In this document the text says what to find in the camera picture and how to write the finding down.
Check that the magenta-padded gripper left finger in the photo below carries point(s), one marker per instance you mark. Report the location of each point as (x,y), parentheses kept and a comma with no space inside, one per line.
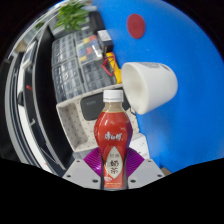
(80,173)

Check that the black box with white label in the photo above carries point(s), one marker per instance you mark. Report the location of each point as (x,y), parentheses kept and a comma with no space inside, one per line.
(105,40)

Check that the small grey drawer cabinet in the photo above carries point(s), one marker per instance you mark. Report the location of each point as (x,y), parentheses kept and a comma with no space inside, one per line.
(63,46)

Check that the black wall shelf unit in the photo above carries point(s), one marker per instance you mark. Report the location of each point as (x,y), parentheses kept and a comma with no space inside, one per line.
(41,100)

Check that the flat black case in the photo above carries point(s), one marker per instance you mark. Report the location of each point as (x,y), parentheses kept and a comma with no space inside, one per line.
(95,23)

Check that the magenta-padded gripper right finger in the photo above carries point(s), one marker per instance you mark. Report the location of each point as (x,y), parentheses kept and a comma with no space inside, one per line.
(146,172)

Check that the cream perforated storage tray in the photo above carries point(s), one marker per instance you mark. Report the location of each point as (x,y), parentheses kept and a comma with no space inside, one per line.
(71,121)

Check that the flat round red coaster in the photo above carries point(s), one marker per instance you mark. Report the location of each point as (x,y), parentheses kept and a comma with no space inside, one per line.
(136,26)

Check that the green potted plant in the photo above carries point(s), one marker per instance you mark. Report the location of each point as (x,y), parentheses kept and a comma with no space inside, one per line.
(71,15)

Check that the clear organizer with coloured parts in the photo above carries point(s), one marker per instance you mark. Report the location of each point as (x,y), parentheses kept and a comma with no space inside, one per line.
(88,50)

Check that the white cup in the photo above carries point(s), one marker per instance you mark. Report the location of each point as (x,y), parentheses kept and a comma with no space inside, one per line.
(150,85)

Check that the large grey drawer cabinet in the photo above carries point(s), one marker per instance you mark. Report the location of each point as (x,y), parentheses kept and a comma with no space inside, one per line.
(70,78)

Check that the black rectangular pouch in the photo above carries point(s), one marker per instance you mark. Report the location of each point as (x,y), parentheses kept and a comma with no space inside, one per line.
(91,106)

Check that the yellow and red tool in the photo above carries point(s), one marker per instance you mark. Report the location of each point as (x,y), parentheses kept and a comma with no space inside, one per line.
(111,66)

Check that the red tea drink bottle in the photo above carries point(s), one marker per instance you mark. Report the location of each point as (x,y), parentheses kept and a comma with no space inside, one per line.
(113,130)

